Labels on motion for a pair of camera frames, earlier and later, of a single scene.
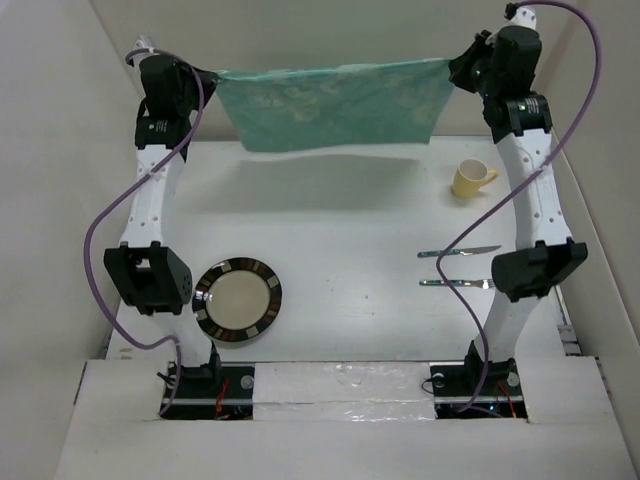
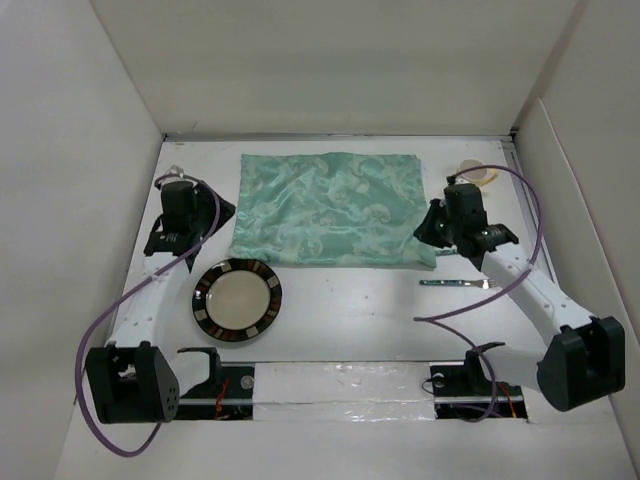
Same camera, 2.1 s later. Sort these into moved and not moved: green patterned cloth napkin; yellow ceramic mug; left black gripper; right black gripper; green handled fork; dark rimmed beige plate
Moved: right black gripper; left black gripper; green patterned cloth napkin
Not moved: yellow ceramic mug; green handled fork; dark rimmed beige plate
